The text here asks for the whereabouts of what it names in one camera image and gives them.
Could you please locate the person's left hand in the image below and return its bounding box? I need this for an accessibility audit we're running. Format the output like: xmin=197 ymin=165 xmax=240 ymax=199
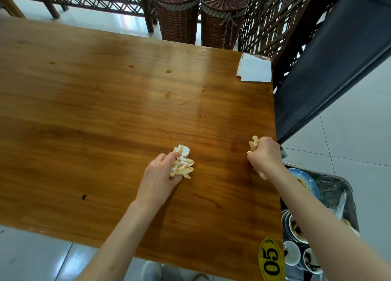
xmin=134 ymin=152 xmax=184 ymax=211

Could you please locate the person's right hand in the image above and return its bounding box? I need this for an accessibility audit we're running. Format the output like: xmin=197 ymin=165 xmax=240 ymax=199
xmin=246 ymin=136 xmax=286 ymax=178

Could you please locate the blue rimmed plate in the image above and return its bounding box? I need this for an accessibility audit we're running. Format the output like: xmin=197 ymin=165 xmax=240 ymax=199
xmin=287 ymin=167 xmax=321 ymax=200

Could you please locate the white bowl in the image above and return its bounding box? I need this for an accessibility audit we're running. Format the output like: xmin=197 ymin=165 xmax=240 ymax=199
xmin=281 ymin=210 xmax=294 ymax=242
xmin=287 ymin=213 xmax=309 ymax=245

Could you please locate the white paper napkin pack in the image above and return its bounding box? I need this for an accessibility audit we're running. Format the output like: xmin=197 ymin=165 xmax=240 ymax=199
xmin=236 ymin=53 xmax=272 ymax=83

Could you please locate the metal tray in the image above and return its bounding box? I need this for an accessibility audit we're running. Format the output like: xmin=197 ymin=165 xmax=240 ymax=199
xmin=281 ymin=163 xmax=360 ymax=281

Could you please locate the person's left forearm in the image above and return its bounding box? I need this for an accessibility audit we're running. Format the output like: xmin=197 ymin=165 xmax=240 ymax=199
xmin=76 ymin=200 xmax=159 ymax=281

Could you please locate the person's right forearm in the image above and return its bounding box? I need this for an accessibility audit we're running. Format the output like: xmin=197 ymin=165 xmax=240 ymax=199
xmin=268 ymin=166 xmax=391 ymax=281

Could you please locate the dark wooden table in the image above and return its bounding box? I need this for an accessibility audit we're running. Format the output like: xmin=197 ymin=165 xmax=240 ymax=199
xmin=0 ymin=15 xmax=286 ymax=281

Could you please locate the yellow oval number sticker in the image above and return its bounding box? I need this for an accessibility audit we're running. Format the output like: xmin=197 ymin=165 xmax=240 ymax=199
xmin=258 ymin=237 xmax=286 ymax=281

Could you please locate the grey blue pillar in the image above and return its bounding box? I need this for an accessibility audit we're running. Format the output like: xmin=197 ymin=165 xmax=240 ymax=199
xmin=273 ymin=0 xmax=391 ymax=145

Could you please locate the brown wicker lidded basket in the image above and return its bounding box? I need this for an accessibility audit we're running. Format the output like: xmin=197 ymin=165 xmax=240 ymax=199
xmin=151 ymin=0 xmax=201 ymax=45
xmin=200 ymin=0 xmax=250 ymax=50

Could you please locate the dark wooden lattice screen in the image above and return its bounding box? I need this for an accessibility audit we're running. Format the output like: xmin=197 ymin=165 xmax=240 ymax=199
xmin=238 ymin=0 xmax=343 ymax=92
xmin=0 ymin=0 xmax=156 ymax=34

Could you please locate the light wooden table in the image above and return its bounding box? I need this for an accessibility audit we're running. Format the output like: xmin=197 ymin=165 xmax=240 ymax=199
xmin=0 ymin=0 xmax=26 ymax=18

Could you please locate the dark wooden post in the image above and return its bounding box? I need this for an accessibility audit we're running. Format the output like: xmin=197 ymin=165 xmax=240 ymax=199
xmin=272 ymin=0 xmax=352 ymax=86

